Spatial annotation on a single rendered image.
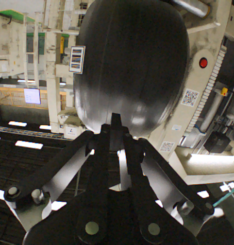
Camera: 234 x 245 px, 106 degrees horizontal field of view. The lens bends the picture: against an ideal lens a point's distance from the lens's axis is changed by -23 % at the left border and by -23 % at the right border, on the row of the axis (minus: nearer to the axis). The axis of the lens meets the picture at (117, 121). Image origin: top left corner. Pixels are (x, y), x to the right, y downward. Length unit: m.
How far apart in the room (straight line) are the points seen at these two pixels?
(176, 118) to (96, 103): 0.42
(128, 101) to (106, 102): 0.05
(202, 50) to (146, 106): 0.38
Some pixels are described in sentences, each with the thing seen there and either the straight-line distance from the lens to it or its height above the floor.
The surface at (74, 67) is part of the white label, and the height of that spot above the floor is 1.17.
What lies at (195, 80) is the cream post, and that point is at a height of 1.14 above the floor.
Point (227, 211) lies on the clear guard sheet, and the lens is 0.82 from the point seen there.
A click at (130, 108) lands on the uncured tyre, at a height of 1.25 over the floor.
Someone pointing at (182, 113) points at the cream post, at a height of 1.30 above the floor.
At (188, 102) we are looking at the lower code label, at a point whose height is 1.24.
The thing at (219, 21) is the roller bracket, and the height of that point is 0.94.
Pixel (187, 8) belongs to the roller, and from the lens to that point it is 0.49.
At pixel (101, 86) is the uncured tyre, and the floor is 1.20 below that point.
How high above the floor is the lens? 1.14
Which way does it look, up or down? 29 degrees up
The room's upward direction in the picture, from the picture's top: 168 degrees counter-clockwise
